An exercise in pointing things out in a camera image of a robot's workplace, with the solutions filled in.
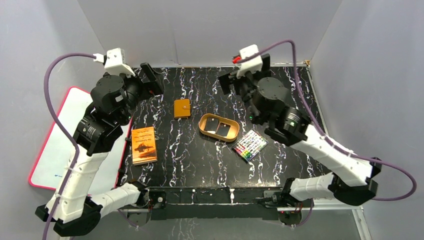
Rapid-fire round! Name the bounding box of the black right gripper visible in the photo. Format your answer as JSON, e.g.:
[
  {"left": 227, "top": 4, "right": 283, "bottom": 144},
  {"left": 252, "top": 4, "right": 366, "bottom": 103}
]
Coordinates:
[{"left": 217, "top": 55, "right": 272, "bottom": 126}]

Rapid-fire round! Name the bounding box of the orange leather card holder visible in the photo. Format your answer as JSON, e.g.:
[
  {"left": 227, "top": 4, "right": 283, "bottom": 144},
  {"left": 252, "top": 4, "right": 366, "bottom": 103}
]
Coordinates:
[{"left": 173, "top": 98, "right": 191, "bottom": 119}]

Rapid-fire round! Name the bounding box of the yellow oval tray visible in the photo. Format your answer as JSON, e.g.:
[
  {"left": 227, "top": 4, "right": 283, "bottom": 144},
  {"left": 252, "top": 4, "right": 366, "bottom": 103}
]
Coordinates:
[{"left": 198, "top": 113, "right": 240, "bottom": 143}]

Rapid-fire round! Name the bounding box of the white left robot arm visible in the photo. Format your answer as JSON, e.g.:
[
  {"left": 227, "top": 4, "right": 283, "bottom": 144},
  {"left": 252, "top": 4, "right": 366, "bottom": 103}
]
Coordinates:
[{"left": 35, "top": 62, "right": 164, "bottom": 239}]

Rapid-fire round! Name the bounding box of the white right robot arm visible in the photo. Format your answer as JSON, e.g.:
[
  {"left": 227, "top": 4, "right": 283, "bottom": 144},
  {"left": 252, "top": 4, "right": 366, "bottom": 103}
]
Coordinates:
[{"left": 218, "top": 54, "right": 382, "bottom": 207}]

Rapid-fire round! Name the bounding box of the stack of black cards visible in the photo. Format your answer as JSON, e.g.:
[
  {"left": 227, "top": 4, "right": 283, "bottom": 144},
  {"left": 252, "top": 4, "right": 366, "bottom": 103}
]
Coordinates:
[{"left": 204, "top": 117, "right": 231, "bottom": 137}]

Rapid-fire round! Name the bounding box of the orange Huckleberry Finn book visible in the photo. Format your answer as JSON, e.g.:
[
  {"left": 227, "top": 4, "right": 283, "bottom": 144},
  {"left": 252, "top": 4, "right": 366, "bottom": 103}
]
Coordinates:
[{"left": 131, "top": 126, "right": 158, "bottom": 166}]

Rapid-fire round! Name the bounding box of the pack of coloured markers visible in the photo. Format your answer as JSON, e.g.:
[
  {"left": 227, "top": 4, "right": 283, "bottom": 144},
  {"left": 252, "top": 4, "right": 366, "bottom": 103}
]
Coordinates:
[{"left": 231, "top": 129, "right": 268, "bottom": 163}]

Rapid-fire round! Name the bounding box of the pink framed whiteboard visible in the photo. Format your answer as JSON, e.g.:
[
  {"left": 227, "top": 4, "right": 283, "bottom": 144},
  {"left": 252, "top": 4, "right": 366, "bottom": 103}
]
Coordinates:
[{"left": 28, "top": 86, "right": 131, "bottom": 195}]

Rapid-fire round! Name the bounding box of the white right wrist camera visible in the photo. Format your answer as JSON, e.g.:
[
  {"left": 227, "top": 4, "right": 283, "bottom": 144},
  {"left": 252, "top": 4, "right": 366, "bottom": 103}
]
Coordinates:
[{"left": 232, "top": 44, "right": 263, "bottom": 79}]

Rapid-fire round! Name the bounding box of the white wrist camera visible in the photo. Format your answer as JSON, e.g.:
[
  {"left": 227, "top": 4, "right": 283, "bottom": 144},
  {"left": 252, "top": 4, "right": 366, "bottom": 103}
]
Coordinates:
[
  {"left": 232, "top": 44, "right": 263, "bottom": 79},
  {"left": 92, "top": 47, "right": 136, "bottom": 77}
]

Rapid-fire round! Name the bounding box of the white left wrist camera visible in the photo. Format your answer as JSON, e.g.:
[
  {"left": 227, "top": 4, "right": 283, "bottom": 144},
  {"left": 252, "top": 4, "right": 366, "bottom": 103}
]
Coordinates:
[{"left": 92, "top": 47, "right": 136, "bottom": 77}]

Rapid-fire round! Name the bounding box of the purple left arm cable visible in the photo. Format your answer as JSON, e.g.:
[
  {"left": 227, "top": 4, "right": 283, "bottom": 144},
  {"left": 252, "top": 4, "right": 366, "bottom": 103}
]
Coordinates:
[{"left": 41, "top": 52, "right": 100, "bottom": 240}]

